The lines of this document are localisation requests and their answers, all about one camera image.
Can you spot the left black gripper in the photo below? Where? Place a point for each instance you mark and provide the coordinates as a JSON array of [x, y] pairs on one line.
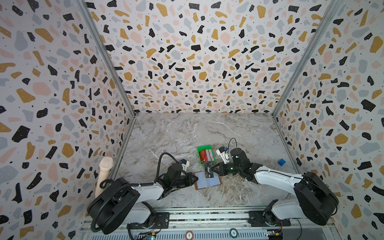
[[189, 175]]

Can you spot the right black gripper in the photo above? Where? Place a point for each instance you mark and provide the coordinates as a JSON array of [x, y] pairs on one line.
[[220, 169]]

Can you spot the brown leather card holder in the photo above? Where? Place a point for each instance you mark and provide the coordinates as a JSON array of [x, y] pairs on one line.
[[204, 182]]

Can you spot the stack of credit cards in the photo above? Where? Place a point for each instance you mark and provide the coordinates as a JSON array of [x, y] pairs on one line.
[[206, 156]]

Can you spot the green plastic card tray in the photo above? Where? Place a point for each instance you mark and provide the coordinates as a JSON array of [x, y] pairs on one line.
[[203, 148]]

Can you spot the dark green VIP credit card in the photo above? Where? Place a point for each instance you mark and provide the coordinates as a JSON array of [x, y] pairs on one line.
[[208, 170]]

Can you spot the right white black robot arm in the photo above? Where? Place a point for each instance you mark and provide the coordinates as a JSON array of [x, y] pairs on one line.
[[312, 199]]

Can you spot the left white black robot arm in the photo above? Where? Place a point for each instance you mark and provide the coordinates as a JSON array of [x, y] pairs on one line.
[[128, 203]]

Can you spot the small blue cube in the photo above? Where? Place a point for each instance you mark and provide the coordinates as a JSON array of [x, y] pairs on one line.
[[281, 162]]

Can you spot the beige foam microphone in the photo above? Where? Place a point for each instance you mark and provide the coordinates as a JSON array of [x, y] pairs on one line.
[[105, 166]]

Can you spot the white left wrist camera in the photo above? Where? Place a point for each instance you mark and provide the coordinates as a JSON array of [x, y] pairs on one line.
[[185, 164]]

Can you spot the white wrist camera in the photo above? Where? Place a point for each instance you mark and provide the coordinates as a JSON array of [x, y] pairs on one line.
[[223, 153], [185, 164]]

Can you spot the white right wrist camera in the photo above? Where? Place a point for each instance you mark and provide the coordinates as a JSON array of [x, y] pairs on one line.
[[223, 153]]

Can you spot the aluminium mounting rail frame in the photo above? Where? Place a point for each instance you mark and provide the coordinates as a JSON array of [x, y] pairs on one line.
[[215, 223]]

